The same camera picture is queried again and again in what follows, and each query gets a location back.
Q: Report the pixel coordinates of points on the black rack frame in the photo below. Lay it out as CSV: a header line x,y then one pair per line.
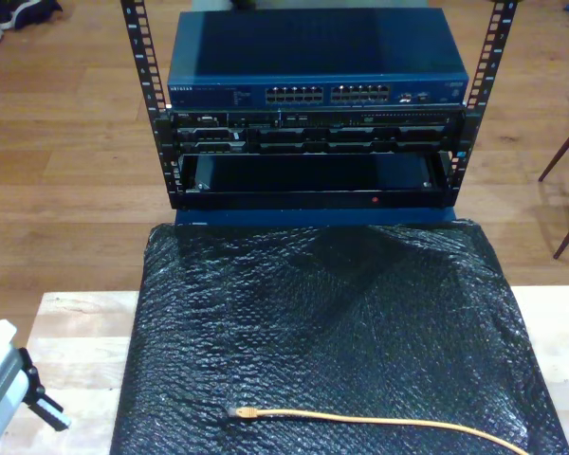
x,y
142,47

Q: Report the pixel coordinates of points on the wooden chair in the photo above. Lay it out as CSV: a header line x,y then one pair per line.
x,y
562,151

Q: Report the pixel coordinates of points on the black rack server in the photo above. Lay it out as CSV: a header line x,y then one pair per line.
x,y
313,137

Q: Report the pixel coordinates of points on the blue network switch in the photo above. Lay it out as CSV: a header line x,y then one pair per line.
x,y
313,47

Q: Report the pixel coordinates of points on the black bubble-wrap mat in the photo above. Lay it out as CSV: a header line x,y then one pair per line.
x,y
313,332

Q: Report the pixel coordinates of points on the blue base box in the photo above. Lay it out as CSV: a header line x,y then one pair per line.
x,y
265,217

